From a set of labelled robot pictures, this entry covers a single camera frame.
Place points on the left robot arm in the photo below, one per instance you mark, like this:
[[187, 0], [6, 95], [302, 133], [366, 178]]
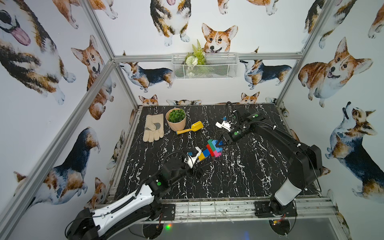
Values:
[[140, 205]]

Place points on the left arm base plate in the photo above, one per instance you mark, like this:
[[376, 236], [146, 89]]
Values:
[[164, 212]]

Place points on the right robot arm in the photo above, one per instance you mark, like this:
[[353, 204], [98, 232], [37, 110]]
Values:
[[305, 162]]

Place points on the green long lego brick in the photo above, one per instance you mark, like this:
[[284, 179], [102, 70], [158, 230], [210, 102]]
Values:
[[212, 146]]

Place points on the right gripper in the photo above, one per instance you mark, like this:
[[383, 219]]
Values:
[[227, 139]]

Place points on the green fern with white flower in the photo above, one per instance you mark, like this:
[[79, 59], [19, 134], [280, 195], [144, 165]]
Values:
[[195, 62]]

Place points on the white wire basket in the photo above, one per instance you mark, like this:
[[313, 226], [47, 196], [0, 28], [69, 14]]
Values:
[[219, 66]]

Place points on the aluminium front rail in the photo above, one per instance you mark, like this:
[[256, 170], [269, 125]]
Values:
[[240, 210]]

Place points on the yellow small lego brick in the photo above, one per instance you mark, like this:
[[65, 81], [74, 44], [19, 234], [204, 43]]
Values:
[[201, 157]]

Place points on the light blue long lego brick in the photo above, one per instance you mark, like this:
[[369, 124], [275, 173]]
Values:
[[217, 148]]

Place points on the blue small lego brick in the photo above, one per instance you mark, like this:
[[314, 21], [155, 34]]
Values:
[[206, 153]]

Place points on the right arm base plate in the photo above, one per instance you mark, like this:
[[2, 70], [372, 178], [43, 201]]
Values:
[[270, 209]]

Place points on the red long lego brick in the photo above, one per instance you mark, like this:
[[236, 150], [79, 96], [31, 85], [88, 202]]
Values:
[[210, 151]]

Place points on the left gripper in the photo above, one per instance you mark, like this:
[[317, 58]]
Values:
[[186, 162]]

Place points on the beige work glove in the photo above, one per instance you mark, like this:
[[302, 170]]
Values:
[[154, 128]]

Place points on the pink small lego brick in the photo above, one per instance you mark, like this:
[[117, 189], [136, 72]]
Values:
[[216, 154]]

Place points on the yellow toy shovel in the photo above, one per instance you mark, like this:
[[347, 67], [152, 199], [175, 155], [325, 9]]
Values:
[[194, 127]]

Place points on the pink pot with green plant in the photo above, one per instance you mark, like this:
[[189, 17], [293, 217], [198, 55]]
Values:
[[176, 119]]

